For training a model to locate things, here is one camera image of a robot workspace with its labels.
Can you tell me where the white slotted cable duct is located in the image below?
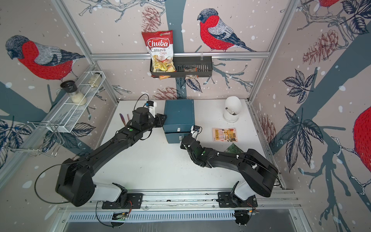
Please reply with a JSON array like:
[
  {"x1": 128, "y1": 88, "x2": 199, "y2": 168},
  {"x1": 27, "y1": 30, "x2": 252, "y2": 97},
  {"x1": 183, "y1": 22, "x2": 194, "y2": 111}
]
[{"x1": 67, "y1": 210, "x2": 236, "y2": 223}]

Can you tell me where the teal sliding drawer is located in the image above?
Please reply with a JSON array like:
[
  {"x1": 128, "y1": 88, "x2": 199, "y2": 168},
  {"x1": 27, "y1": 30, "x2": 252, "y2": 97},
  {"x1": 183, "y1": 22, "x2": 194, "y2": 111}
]
[{"x1": 165, "y1": 132, "x2": 190, "y2": 144}]

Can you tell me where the black wall basket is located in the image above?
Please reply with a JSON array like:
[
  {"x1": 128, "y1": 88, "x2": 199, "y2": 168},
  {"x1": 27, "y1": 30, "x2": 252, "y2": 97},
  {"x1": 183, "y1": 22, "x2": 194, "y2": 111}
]
[{"x1": 150, "y1": 56, "x2": 213, "y2": 78}]

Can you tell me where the black lid spice jar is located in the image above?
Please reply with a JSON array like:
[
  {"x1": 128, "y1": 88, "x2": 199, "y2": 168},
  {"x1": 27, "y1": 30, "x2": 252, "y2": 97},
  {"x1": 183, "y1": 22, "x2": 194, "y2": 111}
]
[{"x1": 60, "y1": 80, "x2": 87, "y2": 106}]

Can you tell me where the aluminium frame rail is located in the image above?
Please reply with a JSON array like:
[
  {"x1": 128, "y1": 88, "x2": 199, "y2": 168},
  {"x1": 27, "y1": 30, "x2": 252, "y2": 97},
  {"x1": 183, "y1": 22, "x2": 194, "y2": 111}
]
[{"x1": 90, "y1": 51, "x2": 271, "y2": 61}]

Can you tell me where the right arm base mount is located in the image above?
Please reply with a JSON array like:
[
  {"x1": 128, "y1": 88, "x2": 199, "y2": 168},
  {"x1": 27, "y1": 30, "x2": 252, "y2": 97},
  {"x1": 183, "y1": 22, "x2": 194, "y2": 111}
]
[{"x1": 216, "y1": 181, "x2": 258, "y2": 208}]

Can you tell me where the green gourd seed bag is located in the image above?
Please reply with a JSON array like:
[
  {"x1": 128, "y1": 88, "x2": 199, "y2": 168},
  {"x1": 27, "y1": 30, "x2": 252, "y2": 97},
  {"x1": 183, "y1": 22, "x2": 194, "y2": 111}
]
[{"x1": 224, "y1": 143, "x2": 244, "y2": 154}]

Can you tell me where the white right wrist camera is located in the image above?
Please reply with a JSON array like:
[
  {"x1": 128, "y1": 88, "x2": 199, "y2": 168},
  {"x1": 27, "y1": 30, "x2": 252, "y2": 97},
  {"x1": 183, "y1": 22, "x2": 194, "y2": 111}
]
[{"x1": 191, "y1": 125, "x2": 203, "y2": 139}]

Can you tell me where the white wire wall shelf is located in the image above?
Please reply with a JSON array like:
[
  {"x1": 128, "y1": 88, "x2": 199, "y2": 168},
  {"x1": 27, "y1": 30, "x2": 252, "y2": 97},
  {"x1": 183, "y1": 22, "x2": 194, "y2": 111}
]
[{"x1": 1, "y1": 71, "x2": 106, "y2": 162}]

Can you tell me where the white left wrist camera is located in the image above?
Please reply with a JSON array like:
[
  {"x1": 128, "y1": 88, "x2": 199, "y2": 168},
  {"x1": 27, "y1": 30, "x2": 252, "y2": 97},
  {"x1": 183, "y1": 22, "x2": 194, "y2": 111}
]
[{"x1": 146, "y1": 101, "x2": 157, "y2": 117}]

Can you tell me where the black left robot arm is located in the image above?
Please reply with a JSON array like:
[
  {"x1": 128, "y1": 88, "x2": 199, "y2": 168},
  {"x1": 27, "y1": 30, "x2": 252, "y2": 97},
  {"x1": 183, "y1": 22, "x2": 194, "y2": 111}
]
[{"x1": 55, "y1": 107, "x2": 167, "y2": 207}]

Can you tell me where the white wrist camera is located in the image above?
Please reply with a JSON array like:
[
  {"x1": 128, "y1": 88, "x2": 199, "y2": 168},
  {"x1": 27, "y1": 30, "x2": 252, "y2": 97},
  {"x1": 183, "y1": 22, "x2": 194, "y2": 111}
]
[
  {"x1": 146, "y1": 101, "x2": 157, "y2": 117},
  {"x1": 191, "y1": 125, "x2": 203, "y2": 139}
]

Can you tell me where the white ceramic utensil holder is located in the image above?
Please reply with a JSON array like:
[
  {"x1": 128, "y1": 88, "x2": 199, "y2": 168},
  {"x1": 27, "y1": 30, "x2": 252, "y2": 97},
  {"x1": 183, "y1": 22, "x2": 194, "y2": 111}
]
[{"x1": 223, "y1": 96, "x2": 242, "y2": 123}]

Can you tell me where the orange striped seed bag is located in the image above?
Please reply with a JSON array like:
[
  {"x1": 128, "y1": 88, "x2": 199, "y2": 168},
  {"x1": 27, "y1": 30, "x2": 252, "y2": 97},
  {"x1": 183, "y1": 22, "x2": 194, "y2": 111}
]
[{"x1": 212, "y1": 128, "x2": 238, "y2": 142}]

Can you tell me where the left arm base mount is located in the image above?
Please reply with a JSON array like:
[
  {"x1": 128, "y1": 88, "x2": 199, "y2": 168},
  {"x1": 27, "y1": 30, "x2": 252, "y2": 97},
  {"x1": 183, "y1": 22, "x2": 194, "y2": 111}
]
[{"x1": 90, "y1": 183, "x2": 144, "y2": 209}]

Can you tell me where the teal drawer cabinet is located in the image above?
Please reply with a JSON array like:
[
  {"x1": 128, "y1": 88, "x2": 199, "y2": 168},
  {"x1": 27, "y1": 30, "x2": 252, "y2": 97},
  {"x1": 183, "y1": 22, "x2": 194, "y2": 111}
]
[{"x1": 163, "y1": 99, "x2": 195, "y2": 133}]

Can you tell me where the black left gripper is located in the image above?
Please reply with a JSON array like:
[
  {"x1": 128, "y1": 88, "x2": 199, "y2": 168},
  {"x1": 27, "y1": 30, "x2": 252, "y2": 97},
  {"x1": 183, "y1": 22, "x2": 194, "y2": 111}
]
[{"x1": 142, "y1": 115, "x2": 169, "y2": 134}]

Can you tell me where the red cassava chips bag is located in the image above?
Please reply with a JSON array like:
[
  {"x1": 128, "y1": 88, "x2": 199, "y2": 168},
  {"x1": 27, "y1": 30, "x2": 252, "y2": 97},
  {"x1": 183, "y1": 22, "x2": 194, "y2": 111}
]
[{"x1": 142, "y1": 31, "x2": 176, "y2": 80}]

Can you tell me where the snack packet in basket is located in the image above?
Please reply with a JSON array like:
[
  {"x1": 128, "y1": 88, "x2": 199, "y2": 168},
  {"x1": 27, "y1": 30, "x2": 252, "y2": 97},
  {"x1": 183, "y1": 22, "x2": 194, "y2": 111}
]
[{"x1": 184, "y1": 67, "x2": 199, "y2": 80}]

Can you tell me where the white handled utensil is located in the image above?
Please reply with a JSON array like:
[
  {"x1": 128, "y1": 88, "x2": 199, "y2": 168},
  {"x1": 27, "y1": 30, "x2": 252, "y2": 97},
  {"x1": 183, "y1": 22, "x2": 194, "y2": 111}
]
[{"x1": 226, "y1": 107, "x2": 234, "y2": 115}]

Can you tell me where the small white spice jar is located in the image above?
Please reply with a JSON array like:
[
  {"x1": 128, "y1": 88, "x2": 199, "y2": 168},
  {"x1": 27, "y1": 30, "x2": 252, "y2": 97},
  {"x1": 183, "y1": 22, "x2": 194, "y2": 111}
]
[{"x1": 88, "y1": 72, "x2": 101, "y2": 88}]

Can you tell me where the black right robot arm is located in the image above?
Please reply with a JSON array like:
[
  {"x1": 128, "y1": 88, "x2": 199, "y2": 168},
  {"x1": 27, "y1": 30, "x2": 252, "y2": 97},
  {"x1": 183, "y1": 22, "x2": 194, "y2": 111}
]
[{"x1": 180, "y1": 135, "x2": 278, "y2": 198}]

